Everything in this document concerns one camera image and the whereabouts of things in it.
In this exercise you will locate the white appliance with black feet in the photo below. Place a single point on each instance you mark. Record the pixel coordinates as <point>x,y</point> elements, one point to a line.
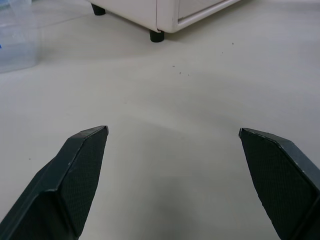
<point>172,15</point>

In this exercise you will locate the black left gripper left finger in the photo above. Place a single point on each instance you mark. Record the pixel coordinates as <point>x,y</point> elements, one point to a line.
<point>62,185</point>

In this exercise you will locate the clear plastic storage container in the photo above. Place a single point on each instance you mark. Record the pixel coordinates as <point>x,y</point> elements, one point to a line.
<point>15,37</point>

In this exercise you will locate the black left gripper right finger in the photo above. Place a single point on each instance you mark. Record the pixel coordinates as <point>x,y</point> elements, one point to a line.
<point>280,180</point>

